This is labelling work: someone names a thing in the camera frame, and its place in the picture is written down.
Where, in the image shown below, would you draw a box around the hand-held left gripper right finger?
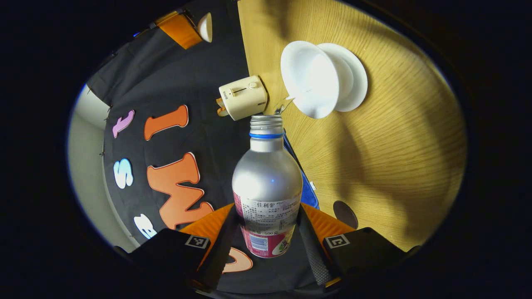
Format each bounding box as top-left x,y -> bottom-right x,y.
297,203 -> 421,290

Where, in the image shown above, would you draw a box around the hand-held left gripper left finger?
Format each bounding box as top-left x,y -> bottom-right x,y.
113,203 -> 241,292

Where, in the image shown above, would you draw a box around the dark brown round coaster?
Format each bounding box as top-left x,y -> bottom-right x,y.
332,201 -> 359,230

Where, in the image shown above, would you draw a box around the silver water bottle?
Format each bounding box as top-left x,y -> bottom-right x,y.
232,115 -> 303,259

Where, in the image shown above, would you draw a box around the white teacup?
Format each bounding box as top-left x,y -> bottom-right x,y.
280,40 -> 355,119

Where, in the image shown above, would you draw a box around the black backdrop cloth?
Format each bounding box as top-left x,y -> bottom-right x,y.
85,0 -> 320,295

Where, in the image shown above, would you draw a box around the blue towel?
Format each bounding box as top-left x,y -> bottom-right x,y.
284,129 -> 320,209

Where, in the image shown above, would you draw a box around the white toaster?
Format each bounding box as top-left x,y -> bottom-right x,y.
219,75 -> 268,121

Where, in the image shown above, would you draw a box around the white saucer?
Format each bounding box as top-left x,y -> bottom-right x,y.
318,43 -> 369,113

